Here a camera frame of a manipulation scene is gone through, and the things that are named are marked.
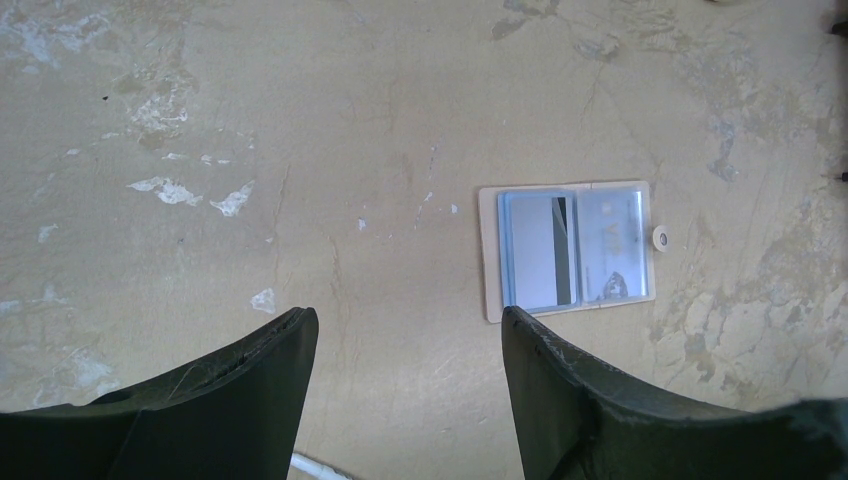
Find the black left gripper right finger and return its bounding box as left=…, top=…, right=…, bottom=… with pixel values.
left=501, top=307, right=847, bottom=479

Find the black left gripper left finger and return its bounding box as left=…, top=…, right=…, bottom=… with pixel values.
left=1, top=308, right=319, bottom=479

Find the silver pen on table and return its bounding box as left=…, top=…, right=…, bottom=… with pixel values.
left=290, top=453, right=352, bottom=480

